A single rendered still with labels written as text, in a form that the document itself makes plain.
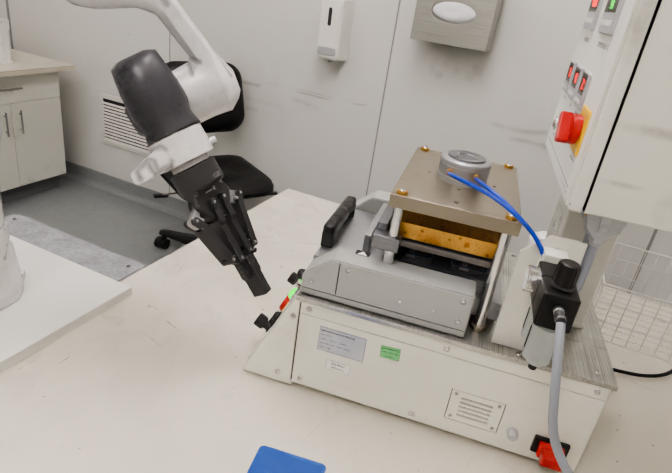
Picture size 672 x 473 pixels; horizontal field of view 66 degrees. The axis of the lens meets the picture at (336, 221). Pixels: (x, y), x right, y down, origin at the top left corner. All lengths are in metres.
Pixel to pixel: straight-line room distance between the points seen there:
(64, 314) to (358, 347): 0.53
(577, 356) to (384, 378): 0.28
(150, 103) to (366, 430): 0.59
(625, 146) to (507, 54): 1.60
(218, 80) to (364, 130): 1.61
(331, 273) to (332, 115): 1.78
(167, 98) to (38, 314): 0.47
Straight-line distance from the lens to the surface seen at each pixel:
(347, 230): 0.92
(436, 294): 0.75
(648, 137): 0.69
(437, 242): 0.78
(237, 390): 0.90
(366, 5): 2.40
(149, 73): 0.82
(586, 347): 0.87
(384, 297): 0.77
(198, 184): 0.82
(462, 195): 0.78
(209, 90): 0.89
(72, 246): 1.31
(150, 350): 0.98
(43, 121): 3.37
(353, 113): 2.45
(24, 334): 1.02
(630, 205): 0.71
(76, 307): 1.07
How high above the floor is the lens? 1.37
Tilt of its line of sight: 24 degrees down
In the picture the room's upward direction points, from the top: 9 degrees clockwise
